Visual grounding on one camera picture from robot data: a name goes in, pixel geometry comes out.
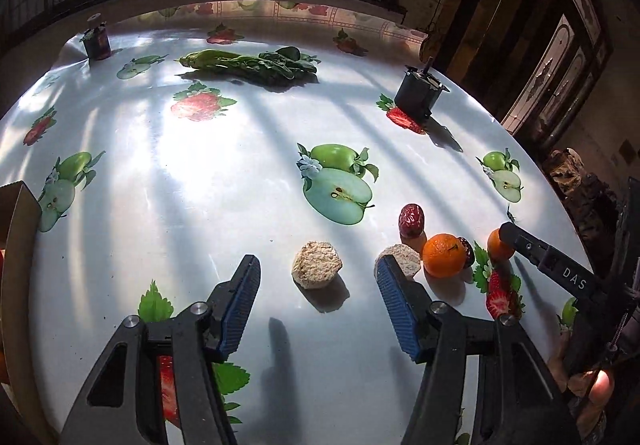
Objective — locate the black box device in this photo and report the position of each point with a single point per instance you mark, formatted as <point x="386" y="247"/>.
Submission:
<point x="419" y="95"/>

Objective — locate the dark glass jar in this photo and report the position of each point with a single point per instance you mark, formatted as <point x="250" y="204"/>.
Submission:
<point x="96" y="44"/>

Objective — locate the small orange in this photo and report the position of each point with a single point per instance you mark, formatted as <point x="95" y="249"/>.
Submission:
<point x="497" y="247"/>

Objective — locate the person's right hand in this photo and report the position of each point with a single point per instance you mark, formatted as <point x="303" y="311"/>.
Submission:
<point x="595" y="392"/>

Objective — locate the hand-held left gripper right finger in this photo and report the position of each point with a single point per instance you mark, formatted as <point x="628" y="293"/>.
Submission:
<point x="397" y="312"/>

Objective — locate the large orange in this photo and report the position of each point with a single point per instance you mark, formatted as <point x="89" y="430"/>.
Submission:
<point x="443" y="255"/>

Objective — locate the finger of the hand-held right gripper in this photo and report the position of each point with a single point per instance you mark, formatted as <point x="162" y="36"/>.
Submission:
<point x="542" y="257"/>

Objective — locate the beige fibrous chunk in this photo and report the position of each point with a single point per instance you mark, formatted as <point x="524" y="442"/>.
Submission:
<point x="404" y="259"/>
<point x="316" y="265"/>

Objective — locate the green leafy vegetables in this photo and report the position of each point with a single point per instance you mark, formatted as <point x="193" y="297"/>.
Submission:
<point x="250" y="65"/>

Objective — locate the small red date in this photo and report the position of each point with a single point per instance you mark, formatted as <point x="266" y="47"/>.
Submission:
<point x="411" y="221"/>

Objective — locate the wooden door with glass panels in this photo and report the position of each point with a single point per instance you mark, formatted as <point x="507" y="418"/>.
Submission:
<point x="565" y="70"/>

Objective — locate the wooden box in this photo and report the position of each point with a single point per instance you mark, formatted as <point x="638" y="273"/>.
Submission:
<point x="20" y="235"/>

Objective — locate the brown lumpy object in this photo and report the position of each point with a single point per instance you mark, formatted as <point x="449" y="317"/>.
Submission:
<point x="565" y="172"/>

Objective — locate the dark red date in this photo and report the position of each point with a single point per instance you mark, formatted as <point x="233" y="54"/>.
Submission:
<point x="467" y="252"/>

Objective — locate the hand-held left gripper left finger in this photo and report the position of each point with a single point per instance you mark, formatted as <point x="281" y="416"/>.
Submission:
<point x="240" y="310"/>

